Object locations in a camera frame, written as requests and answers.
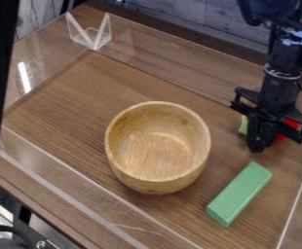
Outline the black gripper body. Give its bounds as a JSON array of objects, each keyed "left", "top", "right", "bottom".
[{"left": 229, "top": 64, "right": 302, "bottom": 144}]

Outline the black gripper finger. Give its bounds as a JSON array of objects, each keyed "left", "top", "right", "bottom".
[
  {"left": 246, "top": 114, "right": 266, "bottom": 153},
  {"left": 262, "top": 122, "right": 280, "bottom": 148}
]

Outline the red plush tomato green stem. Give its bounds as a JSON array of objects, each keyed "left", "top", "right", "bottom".
[{"left": 237, "top": 115, "right": 299, "bottom": 141}]

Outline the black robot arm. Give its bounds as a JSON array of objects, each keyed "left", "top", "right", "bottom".
[{"left": 229, "top": 0, "right": 302, "bottom": 153}]

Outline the green rectangular block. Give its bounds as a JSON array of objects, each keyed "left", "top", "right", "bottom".
[{"left": 205, "top": 161, "right": 274, "bottom": 228}]

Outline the wooden bowl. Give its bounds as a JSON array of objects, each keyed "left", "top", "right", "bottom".
[{"left": 104, "top": 101, "right": 212, "bottom": 195}]

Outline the clear acrylic tray wall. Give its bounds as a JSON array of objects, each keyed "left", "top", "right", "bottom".
[{"left": 0, "top": 6, "right": 302, "bottom": 249}]

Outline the clear acrylic corner bracket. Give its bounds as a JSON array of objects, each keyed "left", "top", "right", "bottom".
[{"left": 65, "top": 13, "right": 112, "bottom": 51}]

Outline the black cable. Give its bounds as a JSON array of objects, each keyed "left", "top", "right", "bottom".
[{"left": 0, "top": 225, "right": 37, "bottom": 249}]

